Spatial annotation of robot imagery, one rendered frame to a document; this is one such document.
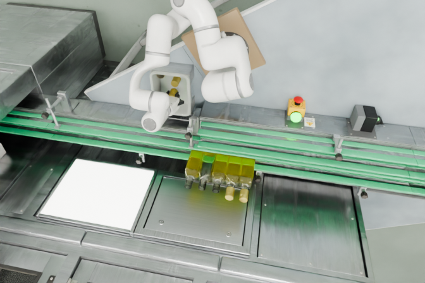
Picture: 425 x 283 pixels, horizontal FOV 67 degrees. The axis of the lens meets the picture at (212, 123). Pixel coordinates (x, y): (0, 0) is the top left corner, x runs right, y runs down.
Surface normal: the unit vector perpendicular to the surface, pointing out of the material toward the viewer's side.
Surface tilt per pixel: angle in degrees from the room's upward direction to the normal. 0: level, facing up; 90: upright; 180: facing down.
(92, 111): 90
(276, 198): 90
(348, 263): 90
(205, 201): 90
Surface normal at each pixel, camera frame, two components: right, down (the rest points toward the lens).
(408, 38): -0.18, 0.66
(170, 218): 0.03, -0.75
